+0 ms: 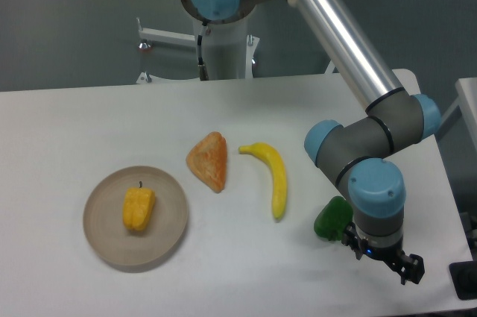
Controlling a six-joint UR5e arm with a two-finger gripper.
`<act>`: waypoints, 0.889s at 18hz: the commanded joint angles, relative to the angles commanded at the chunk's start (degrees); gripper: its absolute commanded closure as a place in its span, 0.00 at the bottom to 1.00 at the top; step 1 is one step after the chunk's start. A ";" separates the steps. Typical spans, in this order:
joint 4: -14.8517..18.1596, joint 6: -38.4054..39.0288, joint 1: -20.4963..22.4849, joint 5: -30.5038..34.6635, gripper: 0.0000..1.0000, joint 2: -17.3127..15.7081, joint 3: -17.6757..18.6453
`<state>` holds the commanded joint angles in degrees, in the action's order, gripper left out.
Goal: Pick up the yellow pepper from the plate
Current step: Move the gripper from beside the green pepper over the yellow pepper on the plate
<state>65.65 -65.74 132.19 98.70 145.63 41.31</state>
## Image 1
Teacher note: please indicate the beige round plate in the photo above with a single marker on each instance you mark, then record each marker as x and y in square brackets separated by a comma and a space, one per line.
[130, 250]

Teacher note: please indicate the orange triangular toast sandwich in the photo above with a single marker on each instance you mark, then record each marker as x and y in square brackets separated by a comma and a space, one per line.
[208, 161]

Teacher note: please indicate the yellow bell pepper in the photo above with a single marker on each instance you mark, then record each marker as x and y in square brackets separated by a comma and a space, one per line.
[137, 208]

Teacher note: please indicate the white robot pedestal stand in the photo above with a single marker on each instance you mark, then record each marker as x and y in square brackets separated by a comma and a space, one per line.
[222, 52]

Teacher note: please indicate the green bell pepper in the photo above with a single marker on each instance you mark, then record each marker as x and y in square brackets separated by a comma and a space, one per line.
[333, 218]

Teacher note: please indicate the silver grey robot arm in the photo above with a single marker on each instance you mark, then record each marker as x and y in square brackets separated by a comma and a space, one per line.
[354, 158]

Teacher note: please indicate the black device at right edge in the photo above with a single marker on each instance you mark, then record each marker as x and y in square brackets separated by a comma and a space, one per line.
[463, 274]

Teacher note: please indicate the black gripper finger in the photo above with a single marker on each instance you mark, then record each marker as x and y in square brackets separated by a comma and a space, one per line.
[410, 267]
[351, 239]

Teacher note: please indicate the yellow banana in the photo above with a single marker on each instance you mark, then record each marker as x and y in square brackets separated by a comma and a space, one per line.
[273, 160]

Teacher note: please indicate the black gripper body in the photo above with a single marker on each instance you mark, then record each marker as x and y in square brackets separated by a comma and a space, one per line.
[382, 248]

